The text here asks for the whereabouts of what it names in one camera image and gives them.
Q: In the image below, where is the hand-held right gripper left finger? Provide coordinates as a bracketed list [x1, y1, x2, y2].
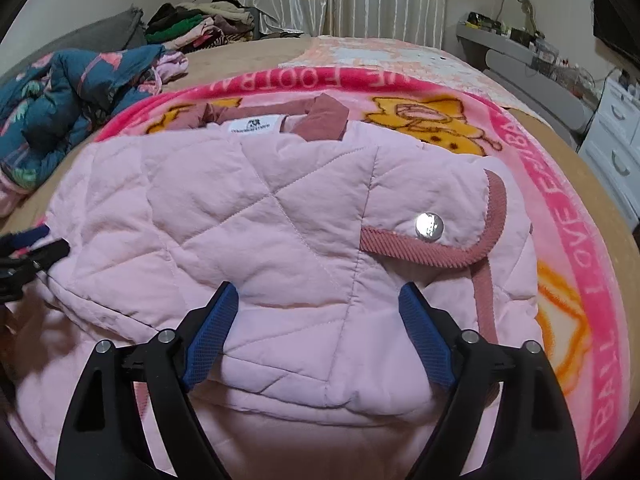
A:
[55, 281, 240, 480]

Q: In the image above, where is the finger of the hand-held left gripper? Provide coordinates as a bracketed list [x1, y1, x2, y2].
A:
[0, 238, 71, 304]
[0, 225, 52, 254]

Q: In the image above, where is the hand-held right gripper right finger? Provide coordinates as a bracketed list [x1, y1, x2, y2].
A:
[397, 282, 583, 480]

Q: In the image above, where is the pink quilted jacket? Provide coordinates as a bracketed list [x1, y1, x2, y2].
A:
[7, 92, 551, 480]

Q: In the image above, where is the pile of folded clothes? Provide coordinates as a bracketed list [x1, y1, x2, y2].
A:
[145, 0, 308, 53]

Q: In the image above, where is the blue floral duvet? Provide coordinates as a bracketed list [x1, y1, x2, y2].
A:
[0, 44, 190, 216]

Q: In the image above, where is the pink printed blanket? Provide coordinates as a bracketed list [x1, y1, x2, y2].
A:
[92, 65, 632, 480]

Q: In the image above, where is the grey pillow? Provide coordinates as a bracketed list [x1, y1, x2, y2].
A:
[10, 5, 147, 68]

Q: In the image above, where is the bed with tan sheet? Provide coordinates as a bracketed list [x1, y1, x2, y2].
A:
[0, 35, 638, 241]

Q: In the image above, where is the pale pink patterned sheet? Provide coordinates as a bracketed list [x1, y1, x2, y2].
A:
[277, 35, 521, 111]

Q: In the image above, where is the white drawer cabinet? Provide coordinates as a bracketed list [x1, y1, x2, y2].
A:
[577, 67, 640, 206]

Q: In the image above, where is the cluster of small electronics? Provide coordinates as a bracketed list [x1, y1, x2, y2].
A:
[462, 0, 576, 81]

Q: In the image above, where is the black flat television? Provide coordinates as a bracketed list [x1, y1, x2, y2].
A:
[591, 0, 640, 63]

